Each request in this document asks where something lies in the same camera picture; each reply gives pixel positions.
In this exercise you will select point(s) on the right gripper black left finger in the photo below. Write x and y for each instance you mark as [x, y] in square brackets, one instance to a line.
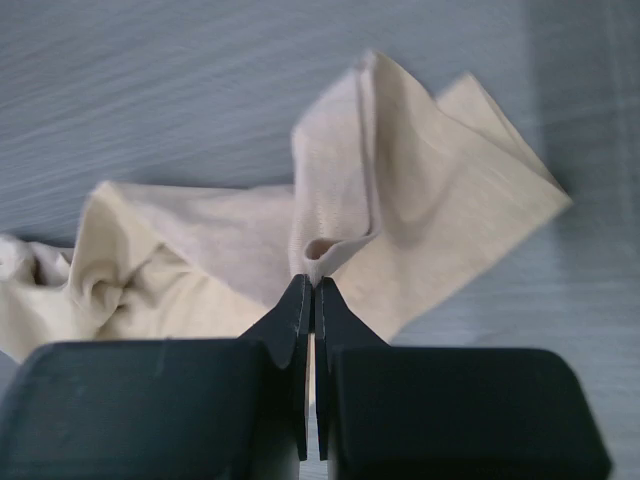
[230, 408]

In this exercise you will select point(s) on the beige t shirt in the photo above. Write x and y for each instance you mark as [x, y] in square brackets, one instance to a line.
[401, 197]

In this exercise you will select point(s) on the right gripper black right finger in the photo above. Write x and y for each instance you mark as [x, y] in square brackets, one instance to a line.
[386, 412]

